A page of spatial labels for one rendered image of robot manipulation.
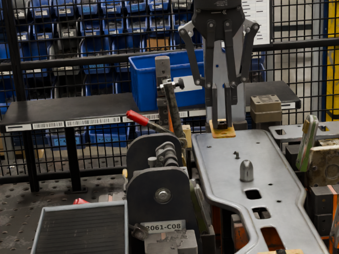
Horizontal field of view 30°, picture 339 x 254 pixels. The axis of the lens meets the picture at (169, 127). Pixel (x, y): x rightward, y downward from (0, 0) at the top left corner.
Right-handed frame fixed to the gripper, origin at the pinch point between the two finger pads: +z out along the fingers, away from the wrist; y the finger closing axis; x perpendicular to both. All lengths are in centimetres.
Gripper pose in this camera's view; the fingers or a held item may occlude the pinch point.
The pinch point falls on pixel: (221, 105)
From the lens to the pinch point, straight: 105.7
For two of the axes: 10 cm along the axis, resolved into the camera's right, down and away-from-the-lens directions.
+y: 10.0, -0.7, 0.0
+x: -0.2, -3.5, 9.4
